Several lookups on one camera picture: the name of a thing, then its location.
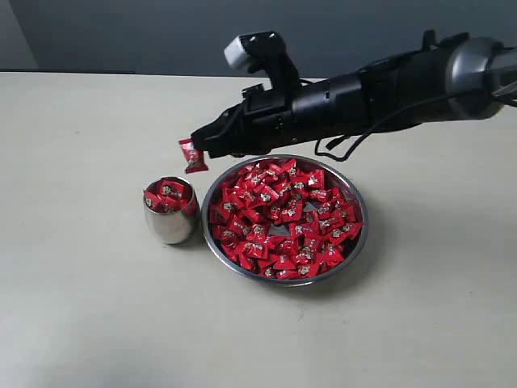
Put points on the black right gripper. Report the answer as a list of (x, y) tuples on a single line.
[(385, 96)]

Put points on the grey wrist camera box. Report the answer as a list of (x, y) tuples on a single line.
[(246, 50)]

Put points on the round metal bowl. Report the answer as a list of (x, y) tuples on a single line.
[(337, 179)]

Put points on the stainless steel cup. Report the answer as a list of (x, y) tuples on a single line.
[(173, 228)]

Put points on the pile of red wrapped candies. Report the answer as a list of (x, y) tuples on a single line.
[(283, 221)]

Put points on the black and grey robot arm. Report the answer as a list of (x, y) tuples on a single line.
[(457, 78)]

